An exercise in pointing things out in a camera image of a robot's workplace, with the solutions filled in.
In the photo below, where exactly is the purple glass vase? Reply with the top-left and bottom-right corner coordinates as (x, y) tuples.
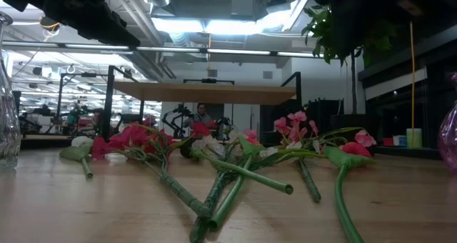
(437, 72), (457, 175)

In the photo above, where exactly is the person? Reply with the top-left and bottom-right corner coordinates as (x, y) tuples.
(183, 102), (215, 129)

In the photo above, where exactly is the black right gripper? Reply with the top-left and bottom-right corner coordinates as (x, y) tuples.
(299, 0), (457, 56)

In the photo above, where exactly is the pale green cup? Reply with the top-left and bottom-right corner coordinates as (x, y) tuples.
(406, 128), (423, 149)

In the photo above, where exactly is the pink artificial flower bunch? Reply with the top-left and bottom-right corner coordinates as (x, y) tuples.
(273, 110), (378, 204)

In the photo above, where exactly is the dark shelving unit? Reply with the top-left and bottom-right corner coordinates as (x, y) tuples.
(358, 23), (457, 161)

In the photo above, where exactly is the clear glass vase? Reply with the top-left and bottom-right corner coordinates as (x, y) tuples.
(0, 11), (22, 169)

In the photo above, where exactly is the white and blue box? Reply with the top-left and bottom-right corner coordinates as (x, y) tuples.
(392, 134), (408, 148)

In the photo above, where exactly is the wooden shelf with black frame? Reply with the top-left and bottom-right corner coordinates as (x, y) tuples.
(101, 64), (303, 144)

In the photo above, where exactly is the red artificial tulip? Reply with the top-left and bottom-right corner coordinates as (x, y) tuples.
(322, 142), (376, 243)

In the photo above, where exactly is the long horizontal light bar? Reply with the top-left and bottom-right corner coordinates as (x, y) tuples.
(0, 41), (324, 58)

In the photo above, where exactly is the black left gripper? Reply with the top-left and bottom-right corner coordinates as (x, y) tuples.
(0, 0), (141, 46)

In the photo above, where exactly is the yellow extension cable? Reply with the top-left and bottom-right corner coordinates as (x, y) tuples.
(409, 21), (418, 148)

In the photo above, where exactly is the red artificial flower bunch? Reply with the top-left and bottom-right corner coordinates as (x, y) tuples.
(89, 120), (214, 221)

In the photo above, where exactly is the potted green plant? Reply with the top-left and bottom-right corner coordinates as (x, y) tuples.
(301, 3), (399, 154)

